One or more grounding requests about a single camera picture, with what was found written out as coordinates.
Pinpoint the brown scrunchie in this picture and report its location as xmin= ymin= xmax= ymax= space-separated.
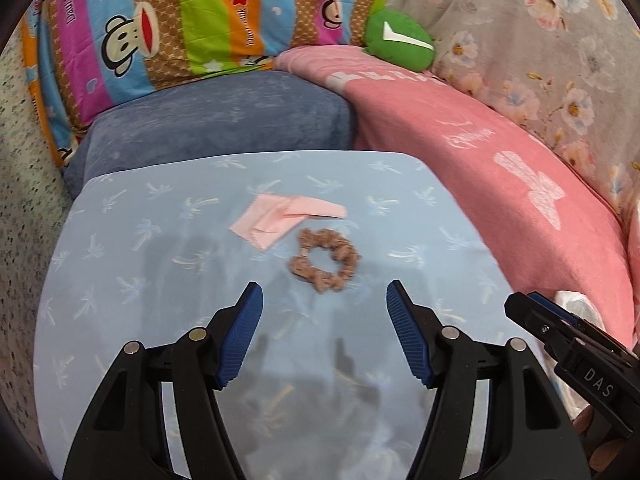
xmin=288 ymin=228 xmax=361 ymax=294

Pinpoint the pink paper piece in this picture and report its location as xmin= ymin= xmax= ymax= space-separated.
xmin=230 ymin=194 xmax=347 ymax=252

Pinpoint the white lined trash bin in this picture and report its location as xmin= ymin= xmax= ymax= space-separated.
xmin=547 ymin=290 xmax=605 ymax=419

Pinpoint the person's right hand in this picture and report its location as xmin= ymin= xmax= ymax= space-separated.
xmin=588 ymin=434 xmax=639 ymax=480

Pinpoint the pink fleece blanket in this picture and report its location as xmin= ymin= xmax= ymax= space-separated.
xmin=274 ymin=46 xmax=638 ymax=347

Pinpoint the light blue palm cloth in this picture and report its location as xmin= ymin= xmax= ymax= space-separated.
xmin=34 ymin=149 xmax=576 ymax=480

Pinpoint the grey floral blanket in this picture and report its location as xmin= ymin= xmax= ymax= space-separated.
xmin=388 ymin=0 xmax=639 ymax=218

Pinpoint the green checkmark cushion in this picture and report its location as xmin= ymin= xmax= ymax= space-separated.
xmin=363 ymin=10 xmax=435 ymax=72

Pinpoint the dark blue cushion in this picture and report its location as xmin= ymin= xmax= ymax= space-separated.
xmin=63 ymin=70 xmax=357 ymax=196

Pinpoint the colourful monkey print pillow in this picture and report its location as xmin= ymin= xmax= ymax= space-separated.
xmin=22 ymin=0 xmax=386 ymax=167

